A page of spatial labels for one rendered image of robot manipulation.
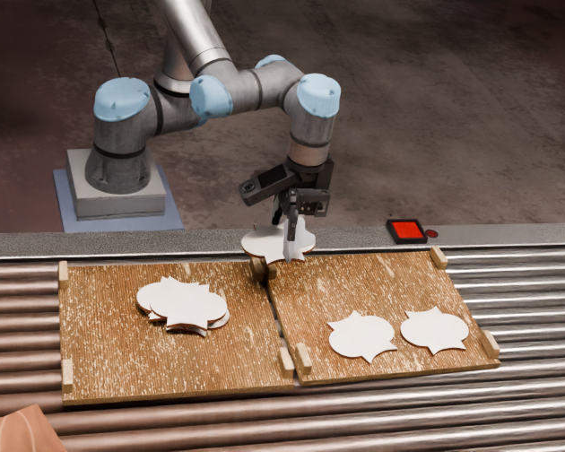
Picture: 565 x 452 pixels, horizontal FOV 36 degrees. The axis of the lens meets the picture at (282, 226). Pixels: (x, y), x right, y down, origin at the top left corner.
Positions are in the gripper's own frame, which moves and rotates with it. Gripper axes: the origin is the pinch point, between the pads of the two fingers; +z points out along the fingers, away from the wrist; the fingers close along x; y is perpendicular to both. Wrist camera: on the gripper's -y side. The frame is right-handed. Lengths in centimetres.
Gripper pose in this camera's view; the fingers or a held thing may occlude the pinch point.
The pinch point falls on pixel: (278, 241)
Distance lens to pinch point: 170.5
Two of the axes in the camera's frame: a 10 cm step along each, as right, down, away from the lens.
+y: 9.6, -0.2, 2.7
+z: -1.6, 7.9, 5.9
